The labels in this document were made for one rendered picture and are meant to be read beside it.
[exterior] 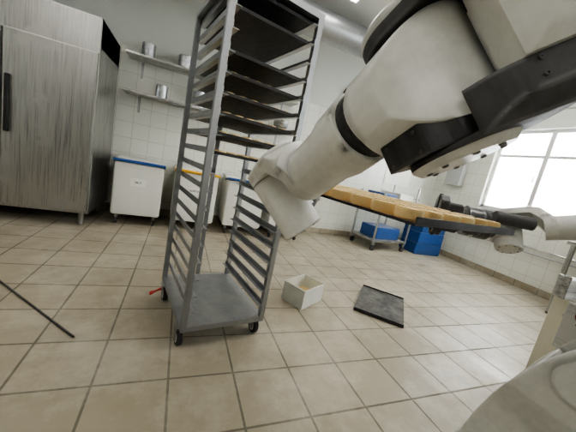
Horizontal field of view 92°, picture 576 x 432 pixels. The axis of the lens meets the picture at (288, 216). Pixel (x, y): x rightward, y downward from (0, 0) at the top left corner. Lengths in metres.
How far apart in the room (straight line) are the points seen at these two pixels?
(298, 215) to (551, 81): 0.29
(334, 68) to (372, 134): 4.79
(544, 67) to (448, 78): 0.05
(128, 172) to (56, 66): 1.11
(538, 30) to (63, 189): 3.54
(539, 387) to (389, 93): 0.46
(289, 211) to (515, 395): 0.43
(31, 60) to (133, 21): 1.40
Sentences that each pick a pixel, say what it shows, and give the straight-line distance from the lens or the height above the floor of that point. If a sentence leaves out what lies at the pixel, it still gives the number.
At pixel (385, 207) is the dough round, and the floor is 1.01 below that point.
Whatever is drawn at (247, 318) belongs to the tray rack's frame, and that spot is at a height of 0.15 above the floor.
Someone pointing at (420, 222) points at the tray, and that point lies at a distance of 0.48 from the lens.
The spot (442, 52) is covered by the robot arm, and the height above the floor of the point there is 1.15.
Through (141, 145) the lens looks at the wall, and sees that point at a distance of 4.30.
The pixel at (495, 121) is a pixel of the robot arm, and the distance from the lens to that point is 0.22.
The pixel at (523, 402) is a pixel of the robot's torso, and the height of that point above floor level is 0.79.
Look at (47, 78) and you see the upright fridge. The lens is 3.58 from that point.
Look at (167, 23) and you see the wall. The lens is 4.52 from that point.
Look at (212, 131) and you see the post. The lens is 1.34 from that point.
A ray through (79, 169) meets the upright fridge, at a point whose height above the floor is 0.61.
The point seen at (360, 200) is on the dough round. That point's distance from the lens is 0.58.
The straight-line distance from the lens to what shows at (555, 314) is 1.20.
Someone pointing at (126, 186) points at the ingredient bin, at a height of 0.46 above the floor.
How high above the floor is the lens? 1.05
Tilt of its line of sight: 10 degrees down
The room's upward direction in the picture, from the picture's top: 12 degrees clockwise
